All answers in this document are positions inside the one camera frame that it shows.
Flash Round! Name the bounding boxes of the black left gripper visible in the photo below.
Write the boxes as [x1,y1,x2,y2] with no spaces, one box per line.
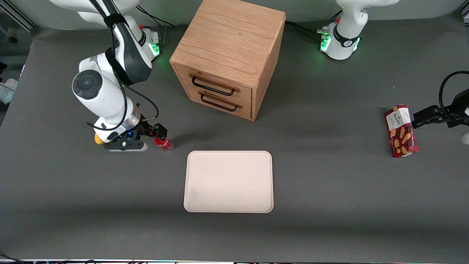
[412,89,469,129]

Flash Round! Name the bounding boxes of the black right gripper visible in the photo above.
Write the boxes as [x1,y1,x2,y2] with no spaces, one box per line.
[117,121,168,142]

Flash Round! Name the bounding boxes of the red coke bottle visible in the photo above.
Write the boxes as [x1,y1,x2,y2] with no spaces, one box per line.
[154,136,174,152]

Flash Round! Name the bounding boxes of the cream plastic tray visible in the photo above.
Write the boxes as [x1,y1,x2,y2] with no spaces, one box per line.
[183,150,274,213]

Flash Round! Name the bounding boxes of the red cookie box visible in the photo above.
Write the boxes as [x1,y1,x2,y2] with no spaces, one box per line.
[384,104,420,158]

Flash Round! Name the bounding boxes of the wooden drawer cabinet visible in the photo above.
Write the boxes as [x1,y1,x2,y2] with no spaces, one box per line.
[169,0,287,121]

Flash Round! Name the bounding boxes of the black looped gripper cable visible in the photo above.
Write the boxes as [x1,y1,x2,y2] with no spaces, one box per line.
[439,71,469,115]

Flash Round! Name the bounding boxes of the black metal drawer handle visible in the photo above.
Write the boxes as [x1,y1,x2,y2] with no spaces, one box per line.
[198,92,243,112]
[189,74,241,96]

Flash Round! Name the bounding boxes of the black right arm base cables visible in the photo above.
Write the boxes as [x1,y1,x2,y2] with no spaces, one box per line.
[137,7,175,28]

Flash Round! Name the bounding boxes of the black arm base cables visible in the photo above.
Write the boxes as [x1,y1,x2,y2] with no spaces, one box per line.
[137,7,175,28]
[286,20,327,41]

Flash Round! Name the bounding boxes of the black left arm base cables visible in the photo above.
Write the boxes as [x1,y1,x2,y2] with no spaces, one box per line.
[286,20,327,41]

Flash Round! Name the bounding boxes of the aluminium frame profile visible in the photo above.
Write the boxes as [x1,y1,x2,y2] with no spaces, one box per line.
[5,2,38,30]

